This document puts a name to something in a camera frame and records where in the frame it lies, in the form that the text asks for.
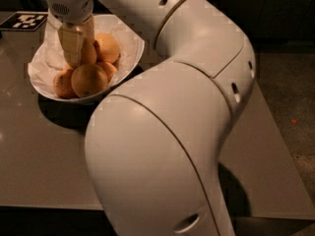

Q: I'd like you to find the black white fiducial marker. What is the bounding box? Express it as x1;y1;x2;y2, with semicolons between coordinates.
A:
0;12;48;31

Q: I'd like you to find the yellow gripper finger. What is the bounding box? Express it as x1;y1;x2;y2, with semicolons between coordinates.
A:
58;23;84;67
82;16;95;43

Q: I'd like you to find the white bowl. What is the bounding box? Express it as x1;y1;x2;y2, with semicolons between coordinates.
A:
29;14;146;105

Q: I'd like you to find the orange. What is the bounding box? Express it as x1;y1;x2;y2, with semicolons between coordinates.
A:
71;64;107;98
53;69;76;99
96;62;117;82
94;33;120;64
81;38;97;64

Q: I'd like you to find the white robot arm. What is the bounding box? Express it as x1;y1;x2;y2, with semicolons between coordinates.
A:
47;0;256;236

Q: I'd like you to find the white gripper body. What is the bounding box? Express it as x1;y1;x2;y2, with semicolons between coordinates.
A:
46;0;94;25

